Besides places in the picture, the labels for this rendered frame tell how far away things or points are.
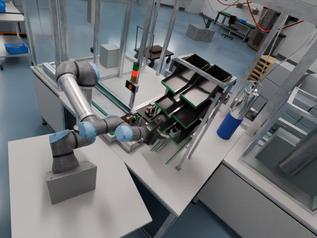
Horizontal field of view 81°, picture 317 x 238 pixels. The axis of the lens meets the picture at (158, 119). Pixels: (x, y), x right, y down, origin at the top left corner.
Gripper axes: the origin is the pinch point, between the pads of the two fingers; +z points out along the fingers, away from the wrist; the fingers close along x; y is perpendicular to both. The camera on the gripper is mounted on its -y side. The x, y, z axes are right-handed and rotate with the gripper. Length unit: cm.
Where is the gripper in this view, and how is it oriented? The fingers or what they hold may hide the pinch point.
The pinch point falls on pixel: (164, 131)
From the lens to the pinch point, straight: 113.6
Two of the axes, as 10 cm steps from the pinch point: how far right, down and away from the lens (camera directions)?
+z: 5.8, 0.8, 8.1
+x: 6.1, 6.2, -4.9
